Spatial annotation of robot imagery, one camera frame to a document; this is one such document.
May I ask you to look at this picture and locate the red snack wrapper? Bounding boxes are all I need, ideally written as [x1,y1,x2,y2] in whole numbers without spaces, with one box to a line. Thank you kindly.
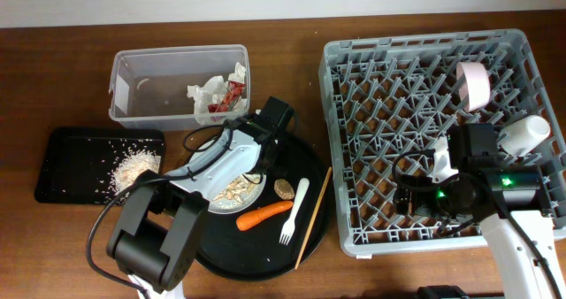
[208,80,246,113]

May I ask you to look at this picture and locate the white tissue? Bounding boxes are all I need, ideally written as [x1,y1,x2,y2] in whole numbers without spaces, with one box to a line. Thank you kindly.
[187,62,248,126]

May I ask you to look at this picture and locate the white cup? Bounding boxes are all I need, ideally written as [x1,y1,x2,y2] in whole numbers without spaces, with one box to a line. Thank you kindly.
[501,115,551,157]

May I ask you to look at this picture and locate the pink bowl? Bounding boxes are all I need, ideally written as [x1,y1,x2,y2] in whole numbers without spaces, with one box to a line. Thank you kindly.
[456,62,491,112]

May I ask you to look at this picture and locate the pile of rice and shells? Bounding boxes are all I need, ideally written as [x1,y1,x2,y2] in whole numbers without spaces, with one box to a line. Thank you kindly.
[61,137,163,196]

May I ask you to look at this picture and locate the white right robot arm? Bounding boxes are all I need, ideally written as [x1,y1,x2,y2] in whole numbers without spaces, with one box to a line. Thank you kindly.
[394,168,565,298]

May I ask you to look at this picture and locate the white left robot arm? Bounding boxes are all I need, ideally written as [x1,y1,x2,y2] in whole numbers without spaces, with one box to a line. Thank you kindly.
[106,127,281,298]

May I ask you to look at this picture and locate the grey plastic dishwasher rack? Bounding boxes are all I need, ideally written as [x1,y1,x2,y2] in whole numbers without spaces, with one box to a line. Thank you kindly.
[319,29,565,257]

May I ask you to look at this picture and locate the clear plastic waste bin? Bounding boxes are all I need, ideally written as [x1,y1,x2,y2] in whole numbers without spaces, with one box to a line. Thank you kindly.
[109,44,251,131]

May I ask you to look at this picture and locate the brown walnut shell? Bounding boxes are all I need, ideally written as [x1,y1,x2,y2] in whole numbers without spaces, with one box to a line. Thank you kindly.
[274,179,295,200]

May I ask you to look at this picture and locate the rice and peanut shells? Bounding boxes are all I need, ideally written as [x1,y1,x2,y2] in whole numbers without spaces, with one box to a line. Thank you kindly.
[213,173,264,206]

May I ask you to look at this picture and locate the grey round plate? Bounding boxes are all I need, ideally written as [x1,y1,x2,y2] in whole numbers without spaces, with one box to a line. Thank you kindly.
[209,173,266,215]

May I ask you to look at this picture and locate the wooden chopstick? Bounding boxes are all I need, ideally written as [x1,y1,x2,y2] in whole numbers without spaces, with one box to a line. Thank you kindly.
[294,167,333,270]

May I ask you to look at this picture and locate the orange carrot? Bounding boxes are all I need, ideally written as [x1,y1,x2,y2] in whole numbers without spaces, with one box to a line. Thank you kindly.
[236,201,294,231]

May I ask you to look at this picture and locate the round black serving tray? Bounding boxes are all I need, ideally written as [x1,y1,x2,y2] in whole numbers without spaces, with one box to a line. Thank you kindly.
[196,135,333,281]

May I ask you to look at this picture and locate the white plastic fork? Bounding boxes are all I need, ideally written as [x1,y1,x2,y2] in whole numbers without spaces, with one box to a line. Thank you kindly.
[279,178,310,245]

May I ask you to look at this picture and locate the black rectangular tray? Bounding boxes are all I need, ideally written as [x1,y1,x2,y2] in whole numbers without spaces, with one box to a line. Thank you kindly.
[34,126,165,204]

